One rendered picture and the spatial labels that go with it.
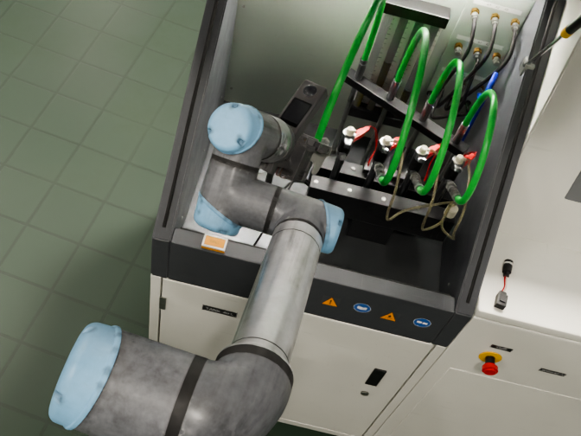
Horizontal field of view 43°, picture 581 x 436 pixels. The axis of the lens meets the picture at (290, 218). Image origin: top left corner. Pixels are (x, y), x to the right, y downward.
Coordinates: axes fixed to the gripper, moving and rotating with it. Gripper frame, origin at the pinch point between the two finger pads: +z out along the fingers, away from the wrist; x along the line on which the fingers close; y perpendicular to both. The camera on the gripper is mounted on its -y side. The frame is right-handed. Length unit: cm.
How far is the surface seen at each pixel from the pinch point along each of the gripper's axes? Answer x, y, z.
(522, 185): 32.0, -8.7, 35.9
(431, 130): 9.3, -12.3, 33.8
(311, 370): 1, 56, 52
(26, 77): -170, 25, 98
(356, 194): 0.7, 7.5, 29.3
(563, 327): 52, 15, 38
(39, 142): -143, 44, 88
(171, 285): -27, 44, 17
